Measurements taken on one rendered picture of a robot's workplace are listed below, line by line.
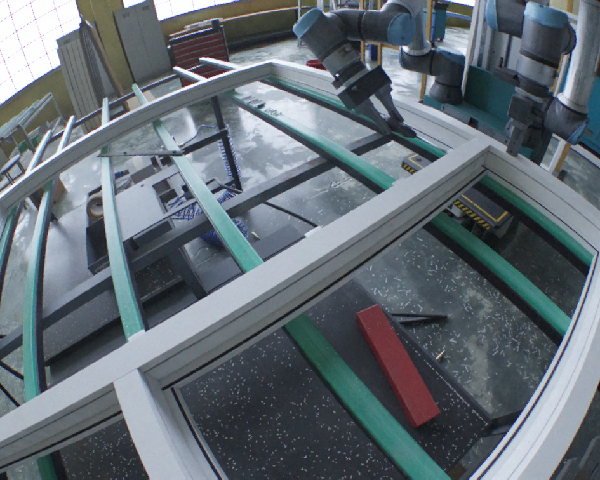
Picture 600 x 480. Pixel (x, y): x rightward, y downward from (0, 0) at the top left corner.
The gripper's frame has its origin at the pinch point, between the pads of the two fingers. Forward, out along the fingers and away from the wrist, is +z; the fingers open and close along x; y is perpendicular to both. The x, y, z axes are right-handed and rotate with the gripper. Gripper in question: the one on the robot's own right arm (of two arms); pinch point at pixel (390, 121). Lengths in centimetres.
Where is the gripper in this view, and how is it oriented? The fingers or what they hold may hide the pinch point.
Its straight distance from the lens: 74.8
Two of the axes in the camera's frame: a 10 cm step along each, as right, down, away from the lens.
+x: 7.4, -6.8, 0.5
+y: 2.4, 1.9, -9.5
